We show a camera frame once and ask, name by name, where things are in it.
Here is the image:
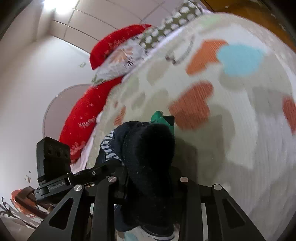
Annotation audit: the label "navy striped children's pants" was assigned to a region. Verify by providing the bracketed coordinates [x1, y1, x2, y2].
[96, 111, 181, 240]

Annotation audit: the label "long red pillow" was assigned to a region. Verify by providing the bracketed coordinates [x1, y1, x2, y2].
[59, 77, 123, 164]

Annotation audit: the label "round grey headboard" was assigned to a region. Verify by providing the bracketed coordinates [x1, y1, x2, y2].
[42, 84, 91, 140]

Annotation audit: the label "floral grey pillow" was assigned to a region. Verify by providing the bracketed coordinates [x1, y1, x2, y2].
[92, 36, 145, 85]

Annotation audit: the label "patchwork heart quilt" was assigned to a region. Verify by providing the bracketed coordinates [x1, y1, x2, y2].
[87, 14, 295, 240]

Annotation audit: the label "white glossy wardrobe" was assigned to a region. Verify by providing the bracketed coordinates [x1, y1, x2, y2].
[36, 0, 186, 54]

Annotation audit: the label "red pillow behind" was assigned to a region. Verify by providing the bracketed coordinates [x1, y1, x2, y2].
[89, 24, 152, 70]

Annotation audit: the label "wooden door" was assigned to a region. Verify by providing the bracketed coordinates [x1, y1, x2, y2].
[202, 1, 295, 51]

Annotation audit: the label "olive polka dot bolster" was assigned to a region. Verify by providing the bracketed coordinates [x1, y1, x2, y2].
[139, 1, 203, 52]

